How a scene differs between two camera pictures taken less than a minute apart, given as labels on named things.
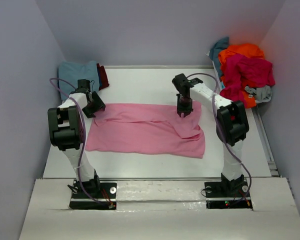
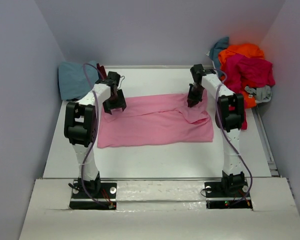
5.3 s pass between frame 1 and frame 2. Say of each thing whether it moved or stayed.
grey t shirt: stayed
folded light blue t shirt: stayed
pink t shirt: moved
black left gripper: moved
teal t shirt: stayed
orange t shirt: stayed
